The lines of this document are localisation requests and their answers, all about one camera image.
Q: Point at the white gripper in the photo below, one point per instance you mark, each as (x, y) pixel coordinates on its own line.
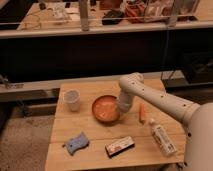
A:
(124, 102)

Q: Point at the orange ceramic bowl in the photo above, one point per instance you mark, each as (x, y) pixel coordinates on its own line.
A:
(104, 109)

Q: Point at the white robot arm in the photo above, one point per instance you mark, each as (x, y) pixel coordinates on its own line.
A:
(197, 119)

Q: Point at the orange carrot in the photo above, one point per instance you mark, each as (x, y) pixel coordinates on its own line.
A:
(142, 115)

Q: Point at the white plastic bottle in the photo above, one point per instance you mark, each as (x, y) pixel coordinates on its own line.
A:
(161, 137)

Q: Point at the white plastic cup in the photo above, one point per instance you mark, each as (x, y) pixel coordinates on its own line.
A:
(72, 99)

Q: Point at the black bag on shelf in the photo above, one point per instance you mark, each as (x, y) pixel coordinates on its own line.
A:
(112, 17)

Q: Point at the red item on shelf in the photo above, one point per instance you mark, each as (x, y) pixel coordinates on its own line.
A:
(135, 13)

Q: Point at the grey metal post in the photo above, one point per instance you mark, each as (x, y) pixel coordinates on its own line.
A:
(83, 9)

